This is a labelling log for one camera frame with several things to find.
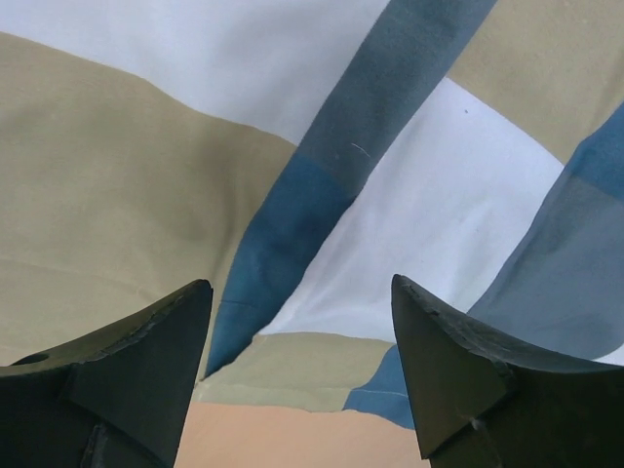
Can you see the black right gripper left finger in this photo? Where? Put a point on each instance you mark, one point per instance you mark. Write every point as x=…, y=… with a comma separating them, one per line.
x=115, y=397

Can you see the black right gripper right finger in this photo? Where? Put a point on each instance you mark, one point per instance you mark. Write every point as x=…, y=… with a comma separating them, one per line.
x=482, y=398

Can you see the blue beige white plaid pillowcase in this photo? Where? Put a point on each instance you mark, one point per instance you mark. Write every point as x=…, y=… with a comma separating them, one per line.
x=298, y=155

